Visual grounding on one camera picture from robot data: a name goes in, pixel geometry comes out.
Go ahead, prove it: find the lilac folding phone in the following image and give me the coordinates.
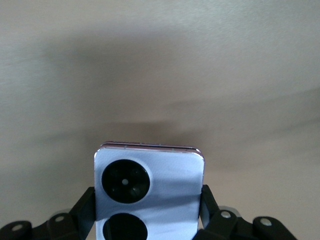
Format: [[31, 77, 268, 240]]
[[93, 141, 207, 240]]

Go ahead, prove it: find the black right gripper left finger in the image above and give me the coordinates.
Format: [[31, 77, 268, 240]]
[[0, 186, 98, 240]]

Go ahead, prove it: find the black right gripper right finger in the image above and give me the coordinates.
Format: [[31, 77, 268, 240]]
[[198, 183, 298, 240]]

